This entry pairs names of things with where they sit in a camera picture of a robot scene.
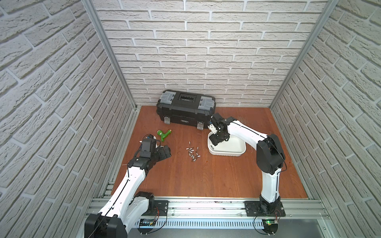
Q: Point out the aluminium corner post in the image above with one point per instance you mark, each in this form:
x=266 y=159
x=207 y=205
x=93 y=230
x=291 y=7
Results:
x=322 y=20
x=91 y=10

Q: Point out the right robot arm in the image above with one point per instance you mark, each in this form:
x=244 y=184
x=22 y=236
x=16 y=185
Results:
x=270 y=156

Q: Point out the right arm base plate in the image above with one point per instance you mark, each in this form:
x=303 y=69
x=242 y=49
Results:
x=262 y=208

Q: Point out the black plastic toolbox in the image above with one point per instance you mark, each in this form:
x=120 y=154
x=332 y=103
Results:
x=186 y=108

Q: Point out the aluminium front rail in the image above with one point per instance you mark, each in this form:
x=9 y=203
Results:
x=225 y=213

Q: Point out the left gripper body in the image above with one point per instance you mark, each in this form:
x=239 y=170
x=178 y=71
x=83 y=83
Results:
x=163 y=152

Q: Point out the left aluminium corner post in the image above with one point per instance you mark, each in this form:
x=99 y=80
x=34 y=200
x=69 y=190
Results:
x=91 y=10

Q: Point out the right aluminium corner post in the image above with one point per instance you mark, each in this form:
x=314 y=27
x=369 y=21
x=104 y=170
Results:
x=322 y=20

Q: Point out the right controller board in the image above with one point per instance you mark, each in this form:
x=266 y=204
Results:
x=270 y=227

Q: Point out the controller board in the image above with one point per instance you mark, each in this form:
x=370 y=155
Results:
x=146 y=225
x=270 y=227

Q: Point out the left controller board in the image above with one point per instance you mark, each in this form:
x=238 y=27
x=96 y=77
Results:
x=146 y=225

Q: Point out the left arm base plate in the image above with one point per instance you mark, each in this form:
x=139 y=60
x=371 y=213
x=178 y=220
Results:
x=157 y=207

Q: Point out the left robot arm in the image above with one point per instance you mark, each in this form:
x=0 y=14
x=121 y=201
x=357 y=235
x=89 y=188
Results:
x=126 y=206

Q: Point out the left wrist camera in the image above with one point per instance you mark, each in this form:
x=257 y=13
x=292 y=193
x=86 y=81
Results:
x=150 y=136

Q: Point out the white plastic storage box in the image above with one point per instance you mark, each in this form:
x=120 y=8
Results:
x=233 y=147

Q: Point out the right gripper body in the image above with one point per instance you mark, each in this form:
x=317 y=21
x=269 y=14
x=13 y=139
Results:
x=217 y=137

